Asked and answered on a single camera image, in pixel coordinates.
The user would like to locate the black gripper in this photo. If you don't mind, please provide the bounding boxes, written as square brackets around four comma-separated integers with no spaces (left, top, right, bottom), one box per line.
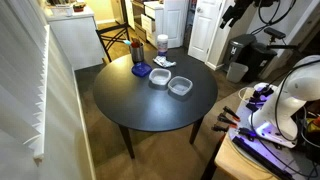
[219,0,255,29]

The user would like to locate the clear plastic bowl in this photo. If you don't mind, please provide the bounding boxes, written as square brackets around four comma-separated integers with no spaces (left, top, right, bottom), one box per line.
[167,75,194,97]
[148,67,172,86]

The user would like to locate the red bowl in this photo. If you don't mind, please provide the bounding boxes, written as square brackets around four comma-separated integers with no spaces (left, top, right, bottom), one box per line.
[72,1,87,13]

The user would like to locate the black trash can white label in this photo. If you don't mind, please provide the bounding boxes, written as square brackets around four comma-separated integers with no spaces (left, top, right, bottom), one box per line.
[222,33,258,73]

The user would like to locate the small grey waste bin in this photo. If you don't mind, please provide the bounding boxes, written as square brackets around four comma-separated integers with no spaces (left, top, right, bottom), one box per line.
[226,61,250,84]

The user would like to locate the white wipes canister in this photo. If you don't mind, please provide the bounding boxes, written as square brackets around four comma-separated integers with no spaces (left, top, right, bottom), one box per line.
[156,33,170,57]

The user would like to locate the white drawer cabinet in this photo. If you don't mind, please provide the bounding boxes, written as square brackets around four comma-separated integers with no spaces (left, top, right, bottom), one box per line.
[131,0,190,50]

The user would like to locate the checkered kitchen cloth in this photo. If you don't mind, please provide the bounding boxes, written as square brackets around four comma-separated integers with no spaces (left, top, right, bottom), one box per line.
[152,55,177,69]

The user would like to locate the black orange clamp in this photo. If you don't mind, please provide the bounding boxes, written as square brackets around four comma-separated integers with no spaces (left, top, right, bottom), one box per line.
[217,113,238,129]
[211,124,231,134]
[222,105,242,122]

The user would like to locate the metal utensil cup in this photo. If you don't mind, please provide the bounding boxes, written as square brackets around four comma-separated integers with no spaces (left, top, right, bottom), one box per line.
[129,42,145,64]

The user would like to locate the blue plastic lid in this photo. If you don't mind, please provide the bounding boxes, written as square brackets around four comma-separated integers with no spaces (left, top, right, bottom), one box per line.
[131,62,153,79]

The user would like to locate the black metal chair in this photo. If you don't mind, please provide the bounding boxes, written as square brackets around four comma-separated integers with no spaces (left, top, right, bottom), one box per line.
[95,22,133,64]

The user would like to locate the round black table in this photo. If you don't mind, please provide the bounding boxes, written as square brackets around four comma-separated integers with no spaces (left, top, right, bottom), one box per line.
[92,49,219,160]

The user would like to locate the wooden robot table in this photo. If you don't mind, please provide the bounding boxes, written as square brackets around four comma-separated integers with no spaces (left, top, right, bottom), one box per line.
[201,87,320,180]

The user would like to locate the white kitchen counter cabinet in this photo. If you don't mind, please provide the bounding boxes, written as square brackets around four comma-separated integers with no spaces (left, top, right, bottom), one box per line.
[43,4,106,71]

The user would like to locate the white container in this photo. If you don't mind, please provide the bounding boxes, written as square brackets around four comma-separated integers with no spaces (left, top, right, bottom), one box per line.
[49,4,74,17]

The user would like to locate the white window blinds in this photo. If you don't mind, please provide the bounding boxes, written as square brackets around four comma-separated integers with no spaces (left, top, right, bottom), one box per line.
[0,0,52,168]

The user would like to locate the white cable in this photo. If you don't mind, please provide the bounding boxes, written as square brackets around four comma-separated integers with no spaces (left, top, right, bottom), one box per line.
[237,87,255,103]

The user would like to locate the black mount blocks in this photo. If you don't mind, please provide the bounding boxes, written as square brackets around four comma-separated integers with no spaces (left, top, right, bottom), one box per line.
[245,84,278,113]

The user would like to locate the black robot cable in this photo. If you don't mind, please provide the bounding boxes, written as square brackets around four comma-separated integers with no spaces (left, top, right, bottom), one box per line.
[249,0,320,144]

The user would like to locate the black metal rail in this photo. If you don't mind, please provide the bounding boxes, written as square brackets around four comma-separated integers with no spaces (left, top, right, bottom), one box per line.
[231,135,295,180]

